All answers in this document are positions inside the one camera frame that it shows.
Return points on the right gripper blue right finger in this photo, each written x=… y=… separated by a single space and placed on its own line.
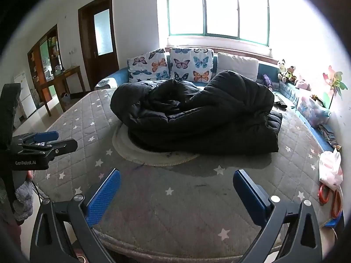
x=302 y=242

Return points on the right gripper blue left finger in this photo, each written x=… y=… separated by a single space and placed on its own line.
x=50 y=241

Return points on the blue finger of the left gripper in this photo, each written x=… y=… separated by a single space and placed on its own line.
x=39 y=137
x=59 y=146

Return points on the black puffer down jacket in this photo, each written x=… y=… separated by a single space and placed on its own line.
x=231 y=115

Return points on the white small fridge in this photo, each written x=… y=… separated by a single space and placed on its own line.
x=27 y=104

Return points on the grey knitted cloth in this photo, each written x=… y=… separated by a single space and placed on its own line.
x=23 y=205

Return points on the orange scissors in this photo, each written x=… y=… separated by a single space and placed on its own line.
x=326 y=194

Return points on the wooden side table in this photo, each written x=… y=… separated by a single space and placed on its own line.
x=60 y=85

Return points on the white round mat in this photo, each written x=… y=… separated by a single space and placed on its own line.
x=130 y=152

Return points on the wooden display cabinet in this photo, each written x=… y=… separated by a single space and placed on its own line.
x=44 y=60

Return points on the white pink plastic bag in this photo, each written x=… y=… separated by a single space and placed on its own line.
x=330 y=171

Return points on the grey star-pattern mattress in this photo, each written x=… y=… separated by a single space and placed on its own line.
x=184 y=213

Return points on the dark brown wooden door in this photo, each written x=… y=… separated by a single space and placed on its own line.
x=97 y=38

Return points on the left butterfly pillow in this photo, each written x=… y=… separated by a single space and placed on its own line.
x=151 y=66

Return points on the butterfly pillow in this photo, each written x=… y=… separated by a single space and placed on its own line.
x=151 y=66
x=194 y=65

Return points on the pastel cartoon gift bag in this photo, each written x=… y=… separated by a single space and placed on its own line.
x=315 y=114

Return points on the black remote control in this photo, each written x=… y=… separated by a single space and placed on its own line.
x=278 y=102

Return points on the pink plush toy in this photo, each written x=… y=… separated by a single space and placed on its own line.
x=301 y=83

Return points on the right butterfly pillow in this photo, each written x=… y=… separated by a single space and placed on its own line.
x=194 y=65

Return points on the purple small item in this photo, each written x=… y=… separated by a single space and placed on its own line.
x=267 y=81

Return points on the brown bear plush toy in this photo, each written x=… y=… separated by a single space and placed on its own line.
x=290 y=76

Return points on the colourful pinwheel toy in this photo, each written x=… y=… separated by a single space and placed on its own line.
x=334 y=81

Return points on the panda plush toy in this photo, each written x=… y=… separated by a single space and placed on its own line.
x=282 y=70

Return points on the plain white pillow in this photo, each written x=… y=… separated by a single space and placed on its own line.
x=245 y=66

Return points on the green framed window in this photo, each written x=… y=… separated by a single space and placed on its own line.
x=247 y=20

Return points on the blue bed frame cushion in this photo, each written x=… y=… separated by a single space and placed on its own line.
x=323 y=134

